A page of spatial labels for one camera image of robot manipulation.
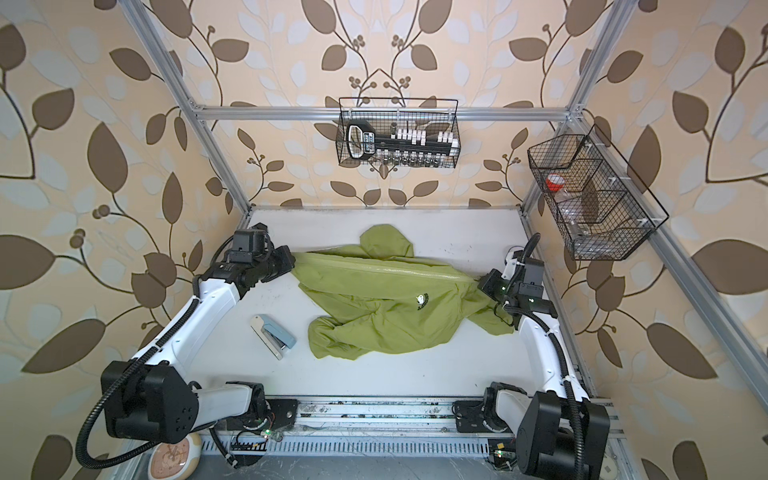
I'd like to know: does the pink white round device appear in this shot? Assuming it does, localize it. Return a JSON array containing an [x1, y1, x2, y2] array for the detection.
[[147, 433, 202, 480]]

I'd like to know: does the black wire basket wall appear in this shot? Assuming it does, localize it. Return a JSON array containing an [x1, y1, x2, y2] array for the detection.
[[527, 125, 669, 261], [335, 95, 461, 169]]

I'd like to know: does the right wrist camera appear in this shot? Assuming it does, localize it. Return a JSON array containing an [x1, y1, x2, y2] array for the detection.
[[502, 246, 524, 280]]

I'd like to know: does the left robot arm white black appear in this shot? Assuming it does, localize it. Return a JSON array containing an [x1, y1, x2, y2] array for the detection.
[[74, 223, 295, 470]]

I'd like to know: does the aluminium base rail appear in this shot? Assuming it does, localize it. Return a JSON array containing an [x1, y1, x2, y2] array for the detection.
[[216, 396, 514, 459]]

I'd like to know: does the green jacket with patterned lining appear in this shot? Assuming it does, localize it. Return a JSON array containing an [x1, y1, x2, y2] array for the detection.
[[293, 224, 514, 360]]

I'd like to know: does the red cap bottle in basket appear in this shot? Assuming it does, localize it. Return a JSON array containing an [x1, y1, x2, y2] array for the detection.
[[545, 173, 566, 194]]

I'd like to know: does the white round device bottom right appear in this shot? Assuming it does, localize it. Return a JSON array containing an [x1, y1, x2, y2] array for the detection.
[[599, 456, 620, 480]]

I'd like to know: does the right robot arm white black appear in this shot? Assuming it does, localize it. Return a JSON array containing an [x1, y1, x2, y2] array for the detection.
[[479, 249, 610, 479]]

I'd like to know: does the black socket set rail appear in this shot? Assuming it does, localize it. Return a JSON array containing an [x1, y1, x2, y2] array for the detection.
[[341, 120, 461, 167]]

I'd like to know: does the black wire basket right wall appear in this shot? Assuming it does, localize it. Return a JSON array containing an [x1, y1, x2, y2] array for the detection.
[[527, 125, 669, 261]]

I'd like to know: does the small grey white block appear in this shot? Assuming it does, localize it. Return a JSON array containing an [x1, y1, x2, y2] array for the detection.
[[250, 315, 297, 361]]

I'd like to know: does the black wire basket back wall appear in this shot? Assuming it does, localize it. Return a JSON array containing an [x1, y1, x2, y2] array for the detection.
[[335, 95, 461, 169]]

